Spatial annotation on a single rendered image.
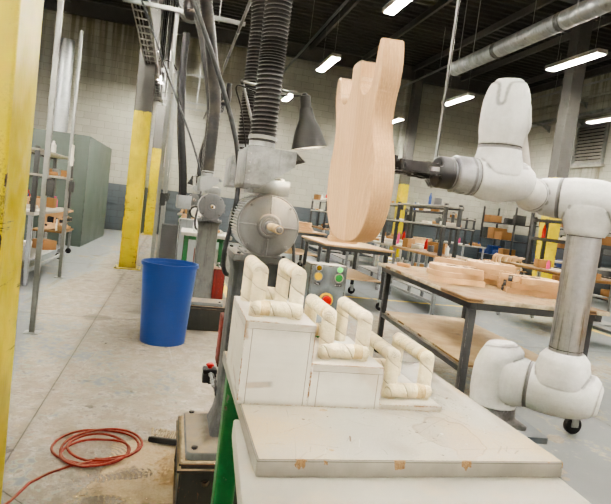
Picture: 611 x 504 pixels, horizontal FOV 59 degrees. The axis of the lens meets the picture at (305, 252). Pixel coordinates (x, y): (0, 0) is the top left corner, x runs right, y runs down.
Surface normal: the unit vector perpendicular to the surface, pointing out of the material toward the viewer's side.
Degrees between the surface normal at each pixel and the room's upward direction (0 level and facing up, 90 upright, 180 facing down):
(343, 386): 90
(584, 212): 97
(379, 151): 68
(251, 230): 93
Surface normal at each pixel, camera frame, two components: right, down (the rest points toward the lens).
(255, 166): 0.23, 0.11
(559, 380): -0.49, -0.03
